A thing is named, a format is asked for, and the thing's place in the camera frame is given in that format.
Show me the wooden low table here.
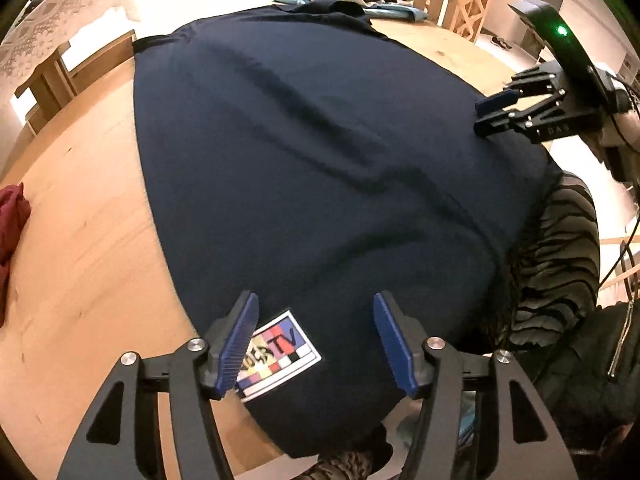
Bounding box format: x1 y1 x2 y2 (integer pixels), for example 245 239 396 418
14 30 138 133

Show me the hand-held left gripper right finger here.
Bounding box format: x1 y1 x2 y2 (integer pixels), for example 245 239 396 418
372 290 581 480

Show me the person's black jacket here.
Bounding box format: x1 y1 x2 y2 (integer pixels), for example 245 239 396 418
535 300 640 461

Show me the person's right hand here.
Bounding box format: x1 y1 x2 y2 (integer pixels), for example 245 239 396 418
597 110 640 181

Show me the person's right leg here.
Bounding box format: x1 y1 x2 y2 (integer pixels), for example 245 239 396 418
492 172 601 356

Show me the white lace tablecloth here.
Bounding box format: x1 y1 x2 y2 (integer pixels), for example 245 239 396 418
0 0 143 91

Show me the maroon garment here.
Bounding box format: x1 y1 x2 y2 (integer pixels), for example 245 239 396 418
0 183 32 311

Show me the light blue folded garment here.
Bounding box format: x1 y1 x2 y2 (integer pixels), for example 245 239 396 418
271 0 430 23

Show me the navy t-shirt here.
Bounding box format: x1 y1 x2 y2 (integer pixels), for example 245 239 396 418
131 0 563 458

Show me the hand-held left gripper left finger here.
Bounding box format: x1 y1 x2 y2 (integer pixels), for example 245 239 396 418
57 290 260 480

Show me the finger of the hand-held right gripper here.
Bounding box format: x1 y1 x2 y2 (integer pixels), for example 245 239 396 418
472 94 568 142
475 61 566 117

